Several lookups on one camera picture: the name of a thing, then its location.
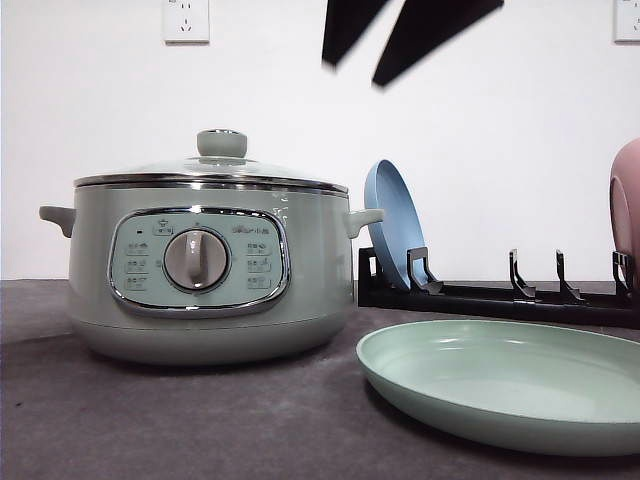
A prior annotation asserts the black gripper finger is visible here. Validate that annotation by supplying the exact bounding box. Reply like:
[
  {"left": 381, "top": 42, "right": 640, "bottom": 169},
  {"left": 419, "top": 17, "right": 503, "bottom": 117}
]
[
  {"left": 322, "top": 0, "right": 388, "bottom": 70},
  {"left": 372, "top": 0, "right": 504, "bottom": 86}
]

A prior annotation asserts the white wall socket right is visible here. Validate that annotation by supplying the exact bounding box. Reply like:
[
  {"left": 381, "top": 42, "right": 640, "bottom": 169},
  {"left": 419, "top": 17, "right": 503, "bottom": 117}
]
[{"left": 612, "top": 0, "right": 640, "bottom": 45}]

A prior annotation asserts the green plate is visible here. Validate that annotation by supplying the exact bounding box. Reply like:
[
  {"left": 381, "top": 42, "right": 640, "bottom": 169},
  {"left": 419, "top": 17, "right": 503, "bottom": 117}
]
[{"left": 356, "top": 320, "right": 640, "bottom": 457}]

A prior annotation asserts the blue plate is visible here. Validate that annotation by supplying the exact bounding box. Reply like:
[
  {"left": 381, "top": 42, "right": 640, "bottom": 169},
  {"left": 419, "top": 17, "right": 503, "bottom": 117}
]
[{"left": 364, "top": 159, "right": 426, "bottom": 291}]

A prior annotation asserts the white wall socket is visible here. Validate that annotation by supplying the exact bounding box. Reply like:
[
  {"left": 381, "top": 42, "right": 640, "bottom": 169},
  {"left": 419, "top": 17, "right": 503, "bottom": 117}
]
[
  {"left": 162, "top": 0, "right": 210, "bottom": 47},
  {"left": 612, "top": 0, "right": 640, "bottom": 45}
]

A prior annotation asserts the pink plate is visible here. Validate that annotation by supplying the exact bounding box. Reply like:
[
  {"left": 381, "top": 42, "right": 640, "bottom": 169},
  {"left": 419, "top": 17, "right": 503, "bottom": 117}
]
[{"left": 609, "top": 138, "right": 640, "bottom": 310}]

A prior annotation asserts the white wall socket left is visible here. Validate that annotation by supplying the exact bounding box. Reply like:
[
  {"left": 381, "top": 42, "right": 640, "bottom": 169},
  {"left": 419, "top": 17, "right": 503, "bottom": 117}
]
[{"left": 162, "top": 0, "right": 210, "bottom": 47}]

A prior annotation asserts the green electric steamer pot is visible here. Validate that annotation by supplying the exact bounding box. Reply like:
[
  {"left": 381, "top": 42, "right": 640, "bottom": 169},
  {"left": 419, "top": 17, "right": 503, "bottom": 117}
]
[{"left": 40, "top": 173, "right": 385, "bottom": 364}]

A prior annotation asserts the black dish rack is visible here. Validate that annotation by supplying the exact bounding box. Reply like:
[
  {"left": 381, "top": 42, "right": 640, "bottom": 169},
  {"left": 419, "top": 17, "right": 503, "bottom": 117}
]
[{"left": 358, "top": 247, "right": 640, "bottom": 329}]

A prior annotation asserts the glass pot lid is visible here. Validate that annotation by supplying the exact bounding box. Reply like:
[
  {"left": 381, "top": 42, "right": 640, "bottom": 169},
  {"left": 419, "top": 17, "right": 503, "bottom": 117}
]
[{"left": 73, "top": 129, "right": 348, "bottom": 196}]

